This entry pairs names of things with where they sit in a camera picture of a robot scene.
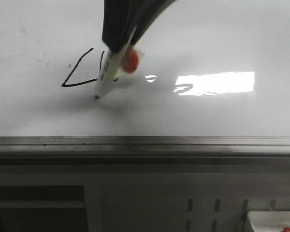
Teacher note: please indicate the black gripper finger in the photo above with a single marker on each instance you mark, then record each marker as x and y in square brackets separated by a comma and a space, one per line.
[150, 10]
[122, 19]

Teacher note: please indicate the red round magnet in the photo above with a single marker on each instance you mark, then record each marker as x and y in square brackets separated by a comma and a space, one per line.
[130, 61]

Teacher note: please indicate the white whiteboard marker pen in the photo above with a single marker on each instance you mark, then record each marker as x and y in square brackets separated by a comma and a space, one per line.
[110, 66]

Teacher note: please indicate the white whiteboard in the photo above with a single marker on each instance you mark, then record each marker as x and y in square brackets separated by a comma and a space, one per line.
[210, 68]

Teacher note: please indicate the grey slotted metal panel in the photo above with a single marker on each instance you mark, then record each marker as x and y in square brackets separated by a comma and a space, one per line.
[181, 202]

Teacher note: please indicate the white bin with red item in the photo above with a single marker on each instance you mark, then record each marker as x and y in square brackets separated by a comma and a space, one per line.
[267, 221]

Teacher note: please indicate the aluminium whiteboard frame rail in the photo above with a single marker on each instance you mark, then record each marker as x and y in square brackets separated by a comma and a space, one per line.
[174, 150]

